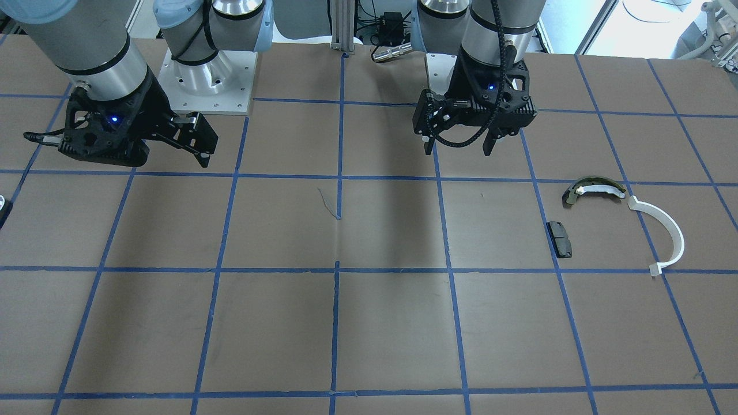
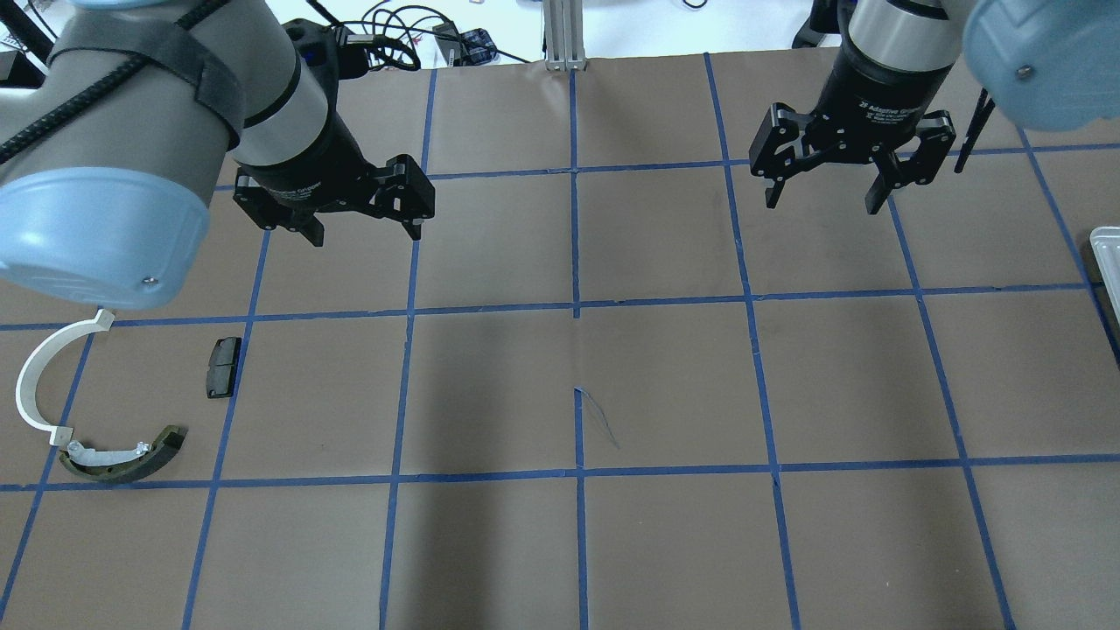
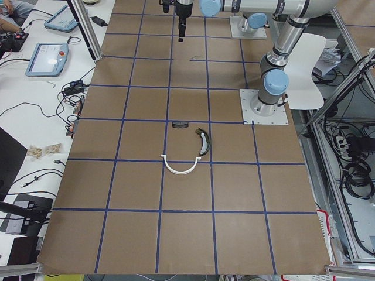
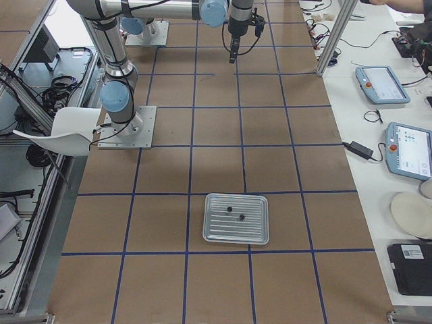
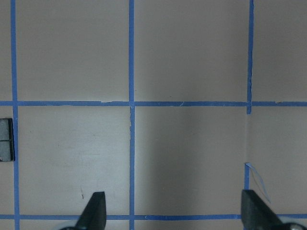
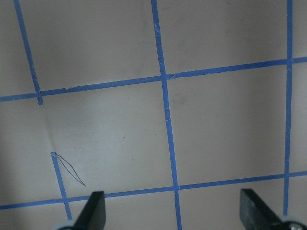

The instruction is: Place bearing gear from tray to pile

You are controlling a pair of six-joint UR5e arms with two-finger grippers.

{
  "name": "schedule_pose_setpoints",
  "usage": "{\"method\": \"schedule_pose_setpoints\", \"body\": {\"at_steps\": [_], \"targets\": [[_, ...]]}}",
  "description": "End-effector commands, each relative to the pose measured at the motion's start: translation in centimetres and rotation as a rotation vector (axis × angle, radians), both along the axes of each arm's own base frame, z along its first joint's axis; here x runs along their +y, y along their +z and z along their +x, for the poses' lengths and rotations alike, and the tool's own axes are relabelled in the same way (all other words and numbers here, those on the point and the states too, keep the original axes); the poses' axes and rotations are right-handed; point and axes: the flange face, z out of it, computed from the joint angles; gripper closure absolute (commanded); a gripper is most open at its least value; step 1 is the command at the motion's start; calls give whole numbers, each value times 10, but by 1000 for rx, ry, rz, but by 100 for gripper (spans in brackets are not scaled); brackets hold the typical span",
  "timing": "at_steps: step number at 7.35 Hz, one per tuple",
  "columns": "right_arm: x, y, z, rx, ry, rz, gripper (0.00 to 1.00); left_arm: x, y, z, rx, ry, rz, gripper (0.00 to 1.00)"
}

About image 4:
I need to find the blue teach pendant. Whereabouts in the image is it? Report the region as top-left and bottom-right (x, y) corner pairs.
(385, 122), (431, 181)
(355, 65), (410, 105)

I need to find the black laptop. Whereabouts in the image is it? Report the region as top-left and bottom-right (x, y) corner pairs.
(387, 244), (431, 296)

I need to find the silver ribbed metal tray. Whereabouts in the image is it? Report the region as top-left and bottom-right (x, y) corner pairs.
(202, 193), (269, 245)

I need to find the beige round plate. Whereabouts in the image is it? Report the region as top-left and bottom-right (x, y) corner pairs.
(391, 192), (431, 240)

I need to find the lower blue teach pendant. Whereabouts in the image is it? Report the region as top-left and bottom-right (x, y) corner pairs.
(385, 122), (431, 181)

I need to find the white plastic chair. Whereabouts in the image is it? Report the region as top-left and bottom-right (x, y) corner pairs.
(13, 107), (101, 157)

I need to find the upper blue teach pendant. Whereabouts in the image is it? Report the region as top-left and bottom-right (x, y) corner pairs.
(355, 65), (410, 105)

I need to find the aluminium frame post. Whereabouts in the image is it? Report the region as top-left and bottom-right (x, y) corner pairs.
(316, 0), (357, 77)

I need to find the black power adapter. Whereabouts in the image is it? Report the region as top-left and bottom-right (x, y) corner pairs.
(342, 141), (373, 160)

